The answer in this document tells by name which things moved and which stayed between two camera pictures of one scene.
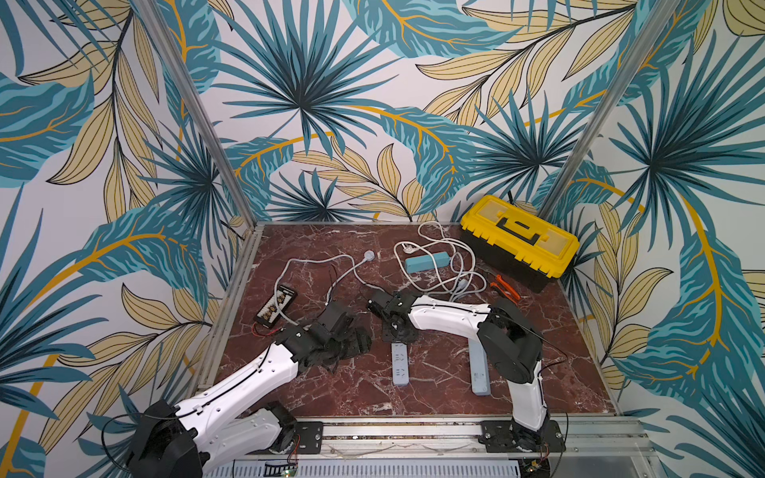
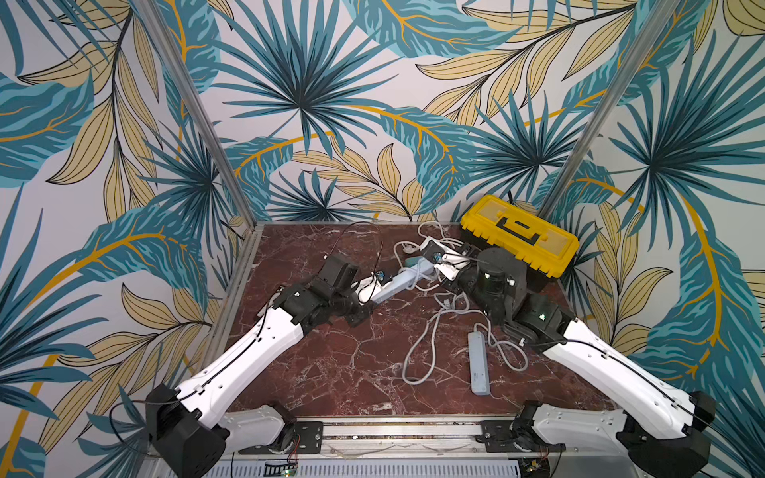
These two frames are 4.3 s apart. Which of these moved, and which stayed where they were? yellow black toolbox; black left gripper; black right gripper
Moved: black left gripper; black right gripper
Stayed: yellow black toolbox
